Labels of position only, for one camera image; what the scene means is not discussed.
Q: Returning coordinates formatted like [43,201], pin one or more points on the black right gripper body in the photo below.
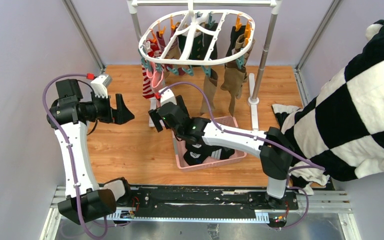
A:
[178,133]

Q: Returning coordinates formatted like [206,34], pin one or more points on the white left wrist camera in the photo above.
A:
[100,86]

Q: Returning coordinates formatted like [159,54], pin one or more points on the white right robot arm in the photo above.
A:
[272,148]

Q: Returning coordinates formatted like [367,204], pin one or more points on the pink plastic basket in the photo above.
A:
[179,148]

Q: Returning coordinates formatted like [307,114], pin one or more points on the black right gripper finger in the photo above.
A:
[156,119]
[180,107]

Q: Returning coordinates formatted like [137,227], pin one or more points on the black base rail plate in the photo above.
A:
[202,203]

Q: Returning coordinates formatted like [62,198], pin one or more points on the tan sock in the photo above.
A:
[209,88]
[234,77]

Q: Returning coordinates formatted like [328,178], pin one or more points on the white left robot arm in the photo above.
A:
[85,200]

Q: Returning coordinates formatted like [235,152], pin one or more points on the white oval clip hanger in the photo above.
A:
[193,37]

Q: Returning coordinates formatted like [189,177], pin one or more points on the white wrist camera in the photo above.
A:
[100,86]
[167,96]

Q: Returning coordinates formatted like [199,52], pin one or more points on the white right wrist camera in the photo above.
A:
[167,96]

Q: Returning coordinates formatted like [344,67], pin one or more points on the black white checkered blanket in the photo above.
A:
[341,130]

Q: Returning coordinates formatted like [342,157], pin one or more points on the pink sock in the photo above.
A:
[156,81]

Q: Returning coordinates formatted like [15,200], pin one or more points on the red white striped sock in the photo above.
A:
[147,91]

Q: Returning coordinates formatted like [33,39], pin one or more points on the white metal drying rack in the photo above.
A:
[228,40]

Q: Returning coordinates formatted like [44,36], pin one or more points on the dark green sock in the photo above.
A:
[200,45]

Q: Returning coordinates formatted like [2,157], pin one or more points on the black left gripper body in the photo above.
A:
[102,111]

